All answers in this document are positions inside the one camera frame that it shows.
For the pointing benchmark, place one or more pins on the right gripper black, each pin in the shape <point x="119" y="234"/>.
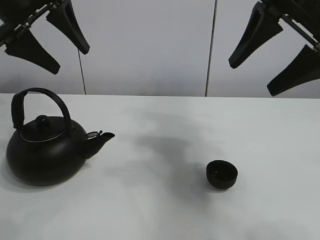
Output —
<point x="304" y="17"/>

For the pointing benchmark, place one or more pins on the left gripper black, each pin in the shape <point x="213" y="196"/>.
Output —
<point x="21" y="14"/>

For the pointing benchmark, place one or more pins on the black teapot with handle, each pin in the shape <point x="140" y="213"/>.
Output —
<point x="49" y="150"/>

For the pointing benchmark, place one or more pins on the small black teacup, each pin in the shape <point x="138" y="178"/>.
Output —
<point x="221" y="174"/>

